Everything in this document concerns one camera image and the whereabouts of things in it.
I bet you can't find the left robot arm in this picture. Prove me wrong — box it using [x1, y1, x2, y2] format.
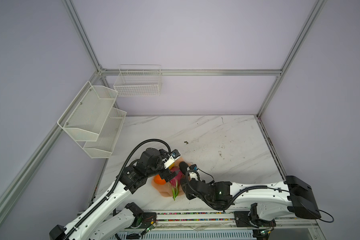
[49, 148, 181, 240]

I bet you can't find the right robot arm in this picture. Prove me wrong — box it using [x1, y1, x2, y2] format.
[180, 176, 322, 221]

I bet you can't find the lower white mesh shelf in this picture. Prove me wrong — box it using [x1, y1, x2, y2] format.
[83, 108, 127, 159]

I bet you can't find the upper white mesh shelf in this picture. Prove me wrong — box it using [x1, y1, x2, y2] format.
[57, 82, 118, 142]

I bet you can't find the aluminium mounting rail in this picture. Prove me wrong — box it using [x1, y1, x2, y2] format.
[66, 208, 326, 240]

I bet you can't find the dark fake avocado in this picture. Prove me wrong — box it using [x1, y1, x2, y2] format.
[179, 162, 190, 176]

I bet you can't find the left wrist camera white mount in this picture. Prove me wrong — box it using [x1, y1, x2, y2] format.
[164, 150, 181, 169]

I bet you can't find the white wire basket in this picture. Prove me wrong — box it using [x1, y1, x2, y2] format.
[114, 65, 162, 97]

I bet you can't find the orange fake fruit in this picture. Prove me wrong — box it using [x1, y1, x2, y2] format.
[154, 175, 167, 185]

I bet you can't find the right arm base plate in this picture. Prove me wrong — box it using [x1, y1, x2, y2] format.
[234, 211, 276, 229]

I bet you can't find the pink fake dragon fruit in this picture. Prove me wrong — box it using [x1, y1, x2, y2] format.
[170, 167, 184, 201]

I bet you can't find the pink scalloped fruit bowl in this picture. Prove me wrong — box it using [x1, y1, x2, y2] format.
[150, 155, 195, 198]

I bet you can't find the white mesh shelf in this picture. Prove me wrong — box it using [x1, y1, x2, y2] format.
[83, 108, 127, 159]
[57, 82, 118, 142]

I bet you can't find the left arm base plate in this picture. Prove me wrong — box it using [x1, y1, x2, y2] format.
[129, 212, 157, 229]

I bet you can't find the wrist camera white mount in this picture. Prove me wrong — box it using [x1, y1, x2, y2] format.
[188, 170, 200, 181]
[164, 150, 181, 169]

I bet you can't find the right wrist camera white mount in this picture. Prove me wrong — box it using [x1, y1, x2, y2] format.
[188, 170, 200, 181]

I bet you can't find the black corrugated left cable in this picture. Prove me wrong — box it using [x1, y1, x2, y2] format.
[61, 138, 172, 240]

